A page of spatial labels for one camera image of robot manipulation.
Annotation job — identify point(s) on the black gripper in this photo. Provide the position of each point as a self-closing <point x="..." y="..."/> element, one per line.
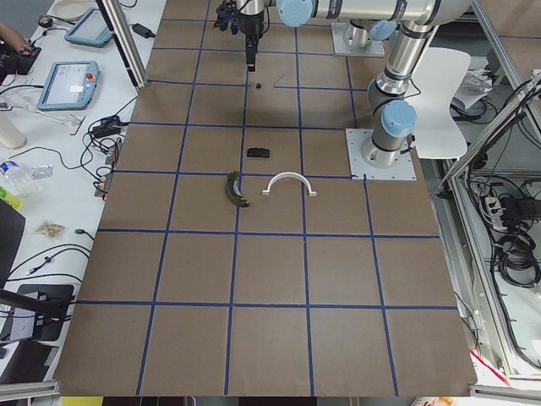
<point x="252" y="23"/>

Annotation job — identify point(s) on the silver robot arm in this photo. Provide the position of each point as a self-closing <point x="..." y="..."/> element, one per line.
<point x="416" y="22"/>

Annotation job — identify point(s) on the black brake pad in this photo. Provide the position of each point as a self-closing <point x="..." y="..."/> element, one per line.
<point x="259" y="153"/>

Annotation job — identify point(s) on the black power adapter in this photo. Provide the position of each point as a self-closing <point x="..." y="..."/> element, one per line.
<point x="143" y="31"/>

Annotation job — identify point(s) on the olive brake shoe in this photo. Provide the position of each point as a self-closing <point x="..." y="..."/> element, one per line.
<point x="233" y="191"/>

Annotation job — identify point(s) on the blue teach pendant far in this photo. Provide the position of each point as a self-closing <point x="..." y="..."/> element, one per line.
<point x="90" y="30"/>

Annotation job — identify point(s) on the blue teach pendant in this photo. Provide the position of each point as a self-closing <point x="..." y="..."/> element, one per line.
<point x="90" y="30"/>
<point x="69" y="86"/>

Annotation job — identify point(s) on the beige plate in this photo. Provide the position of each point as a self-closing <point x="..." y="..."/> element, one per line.
<point x="70" y="10"/>

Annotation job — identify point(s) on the blue teach pendant near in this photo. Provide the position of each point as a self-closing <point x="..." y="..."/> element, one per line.
<point x="69" y="86"/>

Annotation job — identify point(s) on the white chair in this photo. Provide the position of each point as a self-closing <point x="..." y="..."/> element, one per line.
<point x="438" y="76"/>

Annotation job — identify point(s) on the plastic water bottle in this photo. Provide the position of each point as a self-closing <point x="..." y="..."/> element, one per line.
<point x="20" y="178"/>

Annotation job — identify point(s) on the bag of small parts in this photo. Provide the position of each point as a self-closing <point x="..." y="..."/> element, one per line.
<point x="52" y="230"/>

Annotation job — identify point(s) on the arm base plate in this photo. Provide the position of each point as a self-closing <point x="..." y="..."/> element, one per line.
<point x="352" y="39"/>
<point x="367" y="162"/>

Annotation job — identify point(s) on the aluminium frame post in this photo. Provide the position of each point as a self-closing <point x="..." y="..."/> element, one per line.
<point x="117" y="24"/>

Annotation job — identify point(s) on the white curved plastic bracket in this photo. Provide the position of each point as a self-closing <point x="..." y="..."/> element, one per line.
<point x="289" y="177"/>

